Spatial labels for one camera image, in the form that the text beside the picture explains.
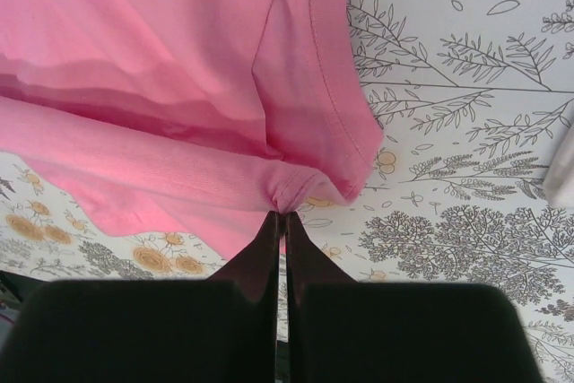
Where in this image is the folded white t shirt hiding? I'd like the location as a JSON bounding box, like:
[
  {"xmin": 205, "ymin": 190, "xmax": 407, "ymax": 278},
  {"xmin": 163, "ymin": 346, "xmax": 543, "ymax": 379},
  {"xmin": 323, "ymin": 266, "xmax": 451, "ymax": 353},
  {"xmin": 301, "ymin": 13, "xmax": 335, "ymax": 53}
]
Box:
[{"xmin": 543, "ymin": 126, "xmax": 573, "ymax": 210}]

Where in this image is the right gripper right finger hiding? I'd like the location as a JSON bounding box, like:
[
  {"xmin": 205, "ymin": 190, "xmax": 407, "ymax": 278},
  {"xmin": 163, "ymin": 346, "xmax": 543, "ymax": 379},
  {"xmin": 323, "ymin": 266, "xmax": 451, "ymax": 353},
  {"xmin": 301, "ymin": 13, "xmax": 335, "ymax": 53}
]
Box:
[{"xmin": 285, "ymin": 213, "xmax": 542, "ymax": 382}]

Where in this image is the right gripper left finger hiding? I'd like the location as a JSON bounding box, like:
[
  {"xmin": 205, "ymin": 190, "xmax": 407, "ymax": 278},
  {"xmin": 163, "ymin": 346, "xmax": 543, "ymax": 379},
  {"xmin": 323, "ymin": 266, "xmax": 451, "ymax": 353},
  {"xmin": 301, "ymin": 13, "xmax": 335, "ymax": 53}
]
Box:
[{"xmin": 1, "ymin": 212, "xmax": 282, "ymax": 382}]

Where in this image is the pink t shirt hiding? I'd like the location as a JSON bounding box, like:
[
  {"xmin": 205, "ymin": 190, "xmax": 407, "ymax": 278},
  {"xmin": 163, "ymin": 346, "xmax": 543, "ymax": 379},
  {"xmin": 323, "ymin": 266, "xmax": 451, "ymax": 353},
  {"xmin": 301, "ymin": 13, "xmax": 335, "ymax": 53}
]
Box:
[{"xmin": 1, "ymin": 0, "xmax": 382, "ymax": 258}]

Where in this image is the floral table cloth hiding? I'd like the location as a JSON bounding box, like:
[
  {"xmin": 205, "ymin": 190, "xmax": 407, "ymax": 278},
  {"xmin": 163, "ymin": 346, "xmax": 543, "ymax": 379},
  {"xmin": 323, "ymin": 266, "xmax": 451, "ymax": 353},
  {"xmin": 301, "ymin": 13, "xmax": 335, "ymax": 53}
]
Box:
[{"xmin": 1, "ymin": 0, "xmax": 573, "ymax": 382}]

